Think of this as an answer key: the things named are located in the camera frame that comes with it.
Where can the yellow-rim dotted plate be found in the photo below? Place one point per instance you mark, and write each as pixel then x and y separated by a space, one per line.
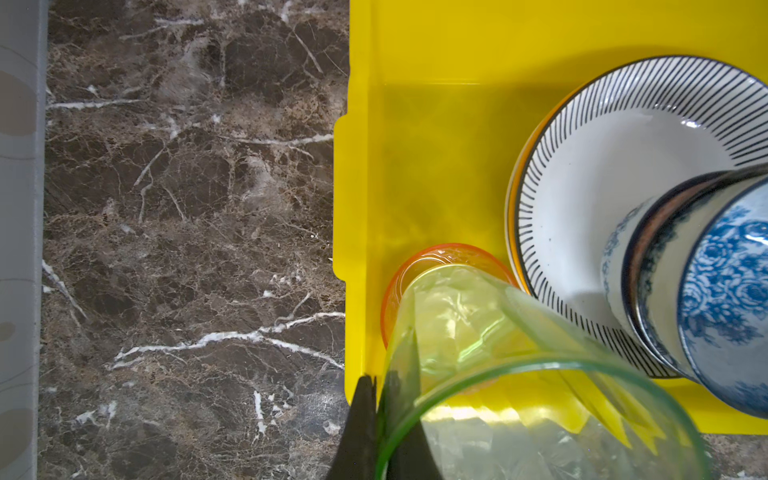
pixel 513 190

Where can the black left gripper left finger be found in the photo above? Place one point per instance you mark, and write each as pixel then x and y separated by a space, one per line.
pixel 355 458

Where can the orange patterned bowl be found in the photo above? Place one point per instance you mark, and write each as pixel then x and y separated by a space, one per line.
pixel 684 190

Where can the white black-striped-rim plate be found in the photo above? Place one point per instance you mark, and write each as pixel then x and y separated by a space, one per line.
pixel 632 133

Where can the blue floral ceramic bowl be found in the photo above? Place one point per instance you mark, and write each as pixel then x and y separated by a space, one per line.
pixel 612 262

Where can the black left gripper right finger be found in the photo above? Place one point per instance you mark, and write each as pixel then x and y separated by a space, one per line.
pixel 404 452

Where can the yellow plastic bin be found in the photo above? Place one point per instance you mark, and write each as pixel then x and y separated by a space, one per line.
pixel 442 97

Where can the green translucent cup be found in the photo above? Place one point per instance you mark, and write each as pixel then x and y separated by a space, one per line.
pixel 510 390

